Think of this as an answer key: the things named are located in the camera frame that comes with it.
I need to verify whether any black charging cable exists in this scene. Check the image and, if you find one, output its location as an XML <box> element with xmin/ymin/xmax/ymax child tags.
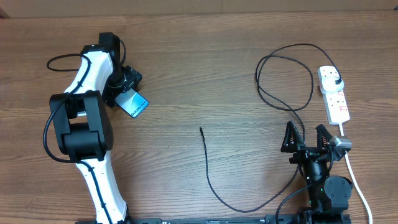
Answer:
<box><xmin>199</xmin><ymin>43</ymin><xmax>343</xmax><ymax>214</ymax></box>

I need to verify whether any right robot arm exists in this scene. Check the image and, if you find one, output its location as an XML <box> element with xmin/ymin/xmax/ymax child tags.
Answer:
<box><xmin>275</xmin><ymin>121</ymin><xmax>353</xmax><ymax>223</ymax></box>

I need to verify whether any white power strip cord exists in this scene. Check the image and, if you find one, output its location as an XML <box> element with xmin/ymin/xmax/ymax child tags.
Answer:
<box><xmin>338</xmin><ymin>123</ymin><xmax>374</xmax><ymax>224</ymax></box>

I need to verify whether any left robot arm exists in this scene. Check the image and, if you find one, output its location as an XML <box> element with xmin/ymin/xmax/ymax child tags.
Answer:
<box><xmin>43</xmin><ymin>32</ymin><xmax>149</xmax><ymax>223</ymax></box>

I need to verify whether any white power strip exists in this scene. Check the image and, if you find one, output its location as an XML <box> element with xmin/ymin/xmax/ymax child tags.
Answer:
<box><xmin>317</xmin><ymin>66</ymin><xmax>350</xmax><ymax>125</ymax></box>

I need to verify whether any blue screen smartphone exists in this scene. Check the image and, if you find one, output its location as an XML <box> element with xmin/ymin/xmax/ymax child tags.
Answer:
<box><xmin>115</xmin><ymin>89</ymin><xmax>149</xmax><ymax>118</ymax></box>

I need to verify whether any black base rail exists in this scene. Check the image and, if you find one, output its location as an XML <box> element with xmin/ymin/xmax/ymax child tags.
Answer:
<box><xmin>75</xmin><ymin>213</ymin><xmax>352</xmax><ymax>224</ymax></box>

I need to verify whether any white charger plug adapter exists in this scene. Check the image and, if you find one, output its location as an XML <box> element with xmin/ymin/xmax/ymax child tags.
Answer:
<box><xmin>320</xmin><ymin>77</ymin><xmax>345</xmax><ymax>94</ymax></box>

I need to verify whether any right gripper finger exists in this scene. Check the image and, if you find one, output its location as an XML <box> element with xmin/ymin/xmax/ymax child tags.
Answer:
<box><xmin>280</xmin><ymin>121</ymin><xmax>305</xmax><ymax>153</ymax></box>
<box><xmin>316</xmin><ymin>124</ymin><xmax>333</xmax><ymax>148</ymax></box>

